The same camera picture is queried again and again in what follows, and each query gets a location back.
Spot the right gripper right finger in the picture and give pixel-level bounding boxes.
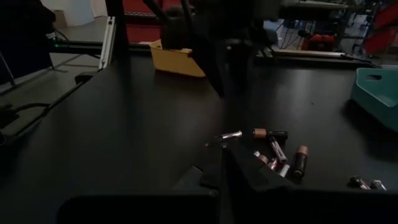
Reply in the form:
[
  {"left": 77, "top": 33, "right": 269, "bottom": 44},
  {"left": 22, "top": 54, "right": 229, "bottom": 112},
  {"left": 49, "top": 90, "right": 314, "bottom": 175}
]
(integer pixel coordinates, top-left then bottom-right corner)
[{"left": 223, "top": 144, "right": 295, "bottom": 193}]

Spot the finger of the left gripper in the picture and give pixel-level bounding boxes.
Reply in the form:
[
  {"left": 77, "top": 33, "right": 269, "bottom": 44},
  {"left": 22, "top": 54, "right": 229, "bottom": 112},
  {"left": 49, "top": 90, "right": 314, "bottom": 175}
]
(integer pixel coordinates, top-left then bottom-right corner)
[
  {"left": 190, "top": 45, "right": 225, "bottom": 98},
  {"left": 223, "top": 45, "right": 250, "bottom": 95}
]

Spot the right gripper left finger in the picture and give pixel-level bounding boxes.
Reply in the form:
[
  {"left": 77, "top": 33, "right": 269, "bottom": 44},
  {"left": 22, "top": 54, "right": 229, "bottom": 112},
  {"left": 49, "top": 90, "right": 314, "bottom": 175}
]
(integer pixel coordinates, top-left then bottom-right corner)
[{"left": 172, "top": 147, "right": 224, "bottom": 192}]

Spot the yellow plastic bin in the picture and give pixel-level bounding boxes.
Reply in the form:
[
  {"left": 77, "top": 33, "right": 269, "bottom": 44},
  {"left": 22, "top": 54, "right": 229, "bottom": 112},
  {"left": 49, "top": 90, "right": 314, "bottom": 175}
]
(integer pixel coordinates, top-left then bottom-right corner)
[{"left": 149, "top": 39, "right": 206, "bottom": 78}]

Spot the copper-top black AA battery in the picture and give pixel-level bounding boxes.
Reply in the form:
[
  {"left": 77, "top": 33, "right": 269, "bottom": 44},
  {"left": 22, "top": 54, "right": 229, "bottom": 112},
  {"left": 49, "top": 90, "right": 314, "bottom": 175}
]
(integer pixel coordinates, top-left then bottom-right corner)
[
  {"left": 252, "top": 128, "right": 289, "bottom": 141},
  {"left": 290, "top": 144, "right": 310, "bottom": 179}
]

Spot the teal plastic bin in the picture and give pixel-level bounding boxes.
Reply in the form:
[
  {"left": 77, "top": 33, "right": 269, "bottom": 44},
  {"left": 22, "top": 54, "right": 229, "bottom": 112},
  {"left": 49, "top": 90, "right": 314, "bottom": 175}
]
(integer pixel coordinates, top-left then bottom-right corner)
[{"left": 350, "top": 67, "right": 398, "bottom": 133}]

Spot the red machine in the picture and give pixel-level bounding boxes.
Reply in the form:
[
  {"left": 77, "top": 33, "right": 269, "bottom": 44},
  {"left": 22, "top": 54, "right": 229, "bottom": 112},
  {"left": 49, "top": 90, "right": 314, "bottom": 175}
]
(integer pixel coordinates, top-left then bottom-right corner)
[{"left": 300, "top": 33, "right": 337, "bottom": 52}]

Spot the black table mat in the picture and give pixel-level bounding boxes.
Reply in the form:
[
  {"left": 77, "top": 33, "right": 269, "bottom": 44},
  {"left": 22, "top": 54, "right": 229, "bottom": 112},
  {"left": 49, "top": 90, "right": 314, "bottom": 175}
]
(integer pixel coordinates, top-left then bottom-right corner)
[{"left": 0, "top": 51, "right": 398, "bottom": 224}]

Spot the black desk crossbar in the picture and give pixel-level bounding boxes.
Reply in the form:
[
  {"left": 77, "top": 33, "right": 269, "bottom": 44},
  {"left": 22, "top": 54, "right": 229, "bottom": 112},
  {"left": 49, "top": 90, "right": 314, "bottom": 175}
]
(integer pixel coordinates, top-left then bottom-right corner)
[{"left": 51, "top": 40, "right": 105, "bottom": 54}]

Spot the red storage bin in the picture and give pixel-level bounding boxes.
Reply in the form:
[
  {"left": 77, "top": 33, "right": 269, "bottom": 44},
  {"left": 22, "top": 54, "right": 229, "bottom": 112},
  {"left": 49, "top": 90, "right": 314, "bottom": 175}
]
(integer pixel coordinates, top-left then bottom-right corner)
[{"left": 363, "top": 2, "right": 398, "bottom": 54}]

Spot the red bin wall rack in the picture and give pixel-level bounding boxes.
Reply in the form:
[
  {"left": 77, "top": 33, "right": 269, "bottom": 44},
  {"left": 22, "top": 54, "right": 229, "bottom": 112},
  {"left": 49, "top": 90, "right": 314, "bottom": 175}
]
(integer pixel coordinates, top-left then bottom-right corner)
[{"left": 123, "top": 0, "right": 184, "bottom": 44}]

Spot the black frame strut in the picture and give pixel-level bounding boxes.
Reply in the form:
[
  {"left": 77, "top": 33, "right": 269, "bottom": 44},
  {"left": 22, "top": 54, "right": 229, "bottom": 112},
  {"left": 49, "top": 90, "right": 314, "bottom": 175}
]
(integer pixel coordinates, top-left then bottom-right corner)
[{"left": 104, "top": 0, "right": 130, "bottom": 62}]

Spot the silver aluminium rail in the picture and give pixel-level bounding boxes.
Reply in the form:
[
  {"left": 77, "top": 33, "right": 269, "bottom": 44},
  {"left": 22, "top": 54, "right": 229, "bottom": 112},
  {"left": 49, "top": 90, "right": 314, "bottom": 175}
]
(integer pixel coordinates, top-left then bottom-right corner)
[{"left": 98, "top": 16, "right": 117, "bottom": 70}]

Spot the black cable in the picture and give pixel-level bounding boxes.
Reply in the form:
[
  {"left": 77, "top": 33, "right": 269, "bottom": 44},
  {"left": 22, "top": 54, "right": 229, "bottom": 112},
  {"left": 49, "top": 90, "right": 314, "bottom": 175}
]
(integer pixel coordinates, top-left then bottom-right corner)
[{"left": 0, "top": 101, "right": 52, "bottom": 131}]

